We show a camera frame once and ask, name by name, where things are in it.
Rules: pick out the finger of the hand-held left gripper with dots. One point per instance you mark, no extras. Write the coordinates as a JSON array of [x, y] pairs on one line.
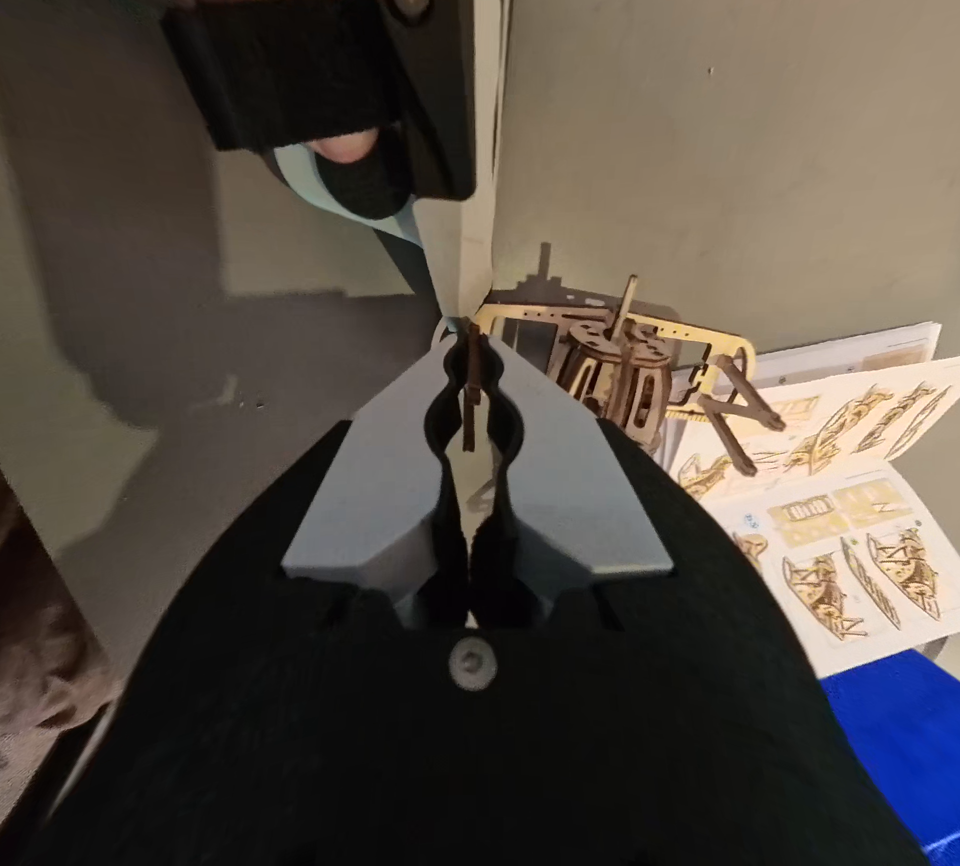
[[457, 250], [505, 18]]

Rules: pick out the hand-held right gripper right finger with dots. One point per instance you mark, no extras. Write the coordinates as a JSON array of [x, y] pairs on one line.
[[577, 498]]

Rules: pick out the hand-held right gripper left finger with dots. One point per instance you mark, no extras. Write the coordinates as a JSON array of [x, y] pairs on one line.
[[367, 498]]

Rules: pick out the wooden model plane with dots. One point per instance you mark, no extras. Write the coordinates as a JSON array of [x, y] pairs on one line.
[[600, 371]]

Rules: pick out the dark wooden strut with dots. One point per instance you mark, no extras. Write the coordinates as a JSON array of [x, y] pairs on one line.
[[472, 393]]

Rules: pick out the grey desk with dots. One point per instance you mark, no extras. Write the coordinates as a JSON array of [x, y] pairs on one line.
[[712, 130]]

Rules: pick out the assembly instruction booklet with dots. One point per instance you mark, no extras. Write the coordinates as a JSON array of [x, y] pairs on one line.
[[840, 506]]

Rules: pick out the blue plastic box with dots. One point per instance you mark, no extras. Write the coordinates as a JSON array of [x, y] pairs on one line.
[[900, 746]]

